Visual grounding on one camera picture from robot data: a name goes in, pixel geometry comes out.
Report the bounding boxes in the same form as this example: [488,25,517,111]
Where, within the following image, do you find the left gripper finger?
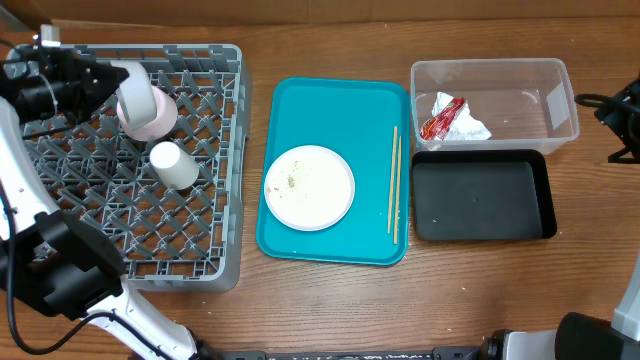
[79,74,129,120]
[82,60,129,83]

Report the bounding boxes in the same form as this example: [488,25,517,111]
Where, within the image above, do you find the grey metal saucer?
[110,60,157,130]

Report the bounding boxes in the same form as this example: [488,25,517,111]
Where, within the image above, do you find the small pink bowl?
[116,86,178,142]

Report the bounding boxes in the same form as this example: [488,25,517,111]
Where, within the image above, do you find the white paper cup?
[149,141,199,190]

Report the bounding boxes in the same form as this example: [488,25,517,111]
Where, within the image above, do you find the white tissue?
[432,92,492,141]

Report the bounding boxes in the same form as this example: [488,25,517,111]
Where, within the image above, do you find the red snack wrapper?
[419,97,467,140]

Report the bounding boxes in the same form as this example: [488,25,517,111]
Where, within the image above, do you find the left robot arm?
[1,25,221,359]

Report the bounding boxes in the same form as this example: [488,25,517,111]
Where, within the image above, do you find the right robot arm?
[470,80,639,360]

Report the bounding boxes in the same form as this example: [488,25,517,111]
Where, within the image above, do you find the grey plastic dish rack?
[9,44,252,292]

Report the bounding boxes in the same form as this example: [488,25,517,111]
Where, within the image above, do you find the clear plastic bin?
[410,58,579,154]

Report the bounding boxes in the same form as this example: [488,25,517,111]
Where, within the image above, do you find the black plastic tray bin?
[411,149,557,242]

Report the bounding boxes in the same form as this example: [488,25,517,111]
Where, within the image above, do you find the rice leftovers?
[267,160,310,193]

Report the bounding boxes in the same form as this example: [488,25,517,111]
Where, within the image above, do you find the large white plate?
[263,145,356,232]

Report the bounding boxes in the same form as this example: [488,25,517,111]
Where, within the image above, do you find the left wooden chopstick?
[387,126,398,234]

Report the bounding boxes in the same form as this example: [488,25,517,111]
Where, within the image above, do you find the wooden chopstick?
[387,126,398,234]
[393,136,402,245]

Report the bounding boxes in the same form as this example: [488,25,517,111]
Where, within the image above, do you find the right wooden chopstick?
[393,136,402,245]

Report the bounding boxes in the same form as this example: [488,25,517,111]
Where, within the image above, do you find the teal serving tray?
[256,77,412,266]

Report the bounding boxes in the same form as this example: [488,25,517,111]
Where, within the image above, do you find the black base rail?
[213,346,497,360]

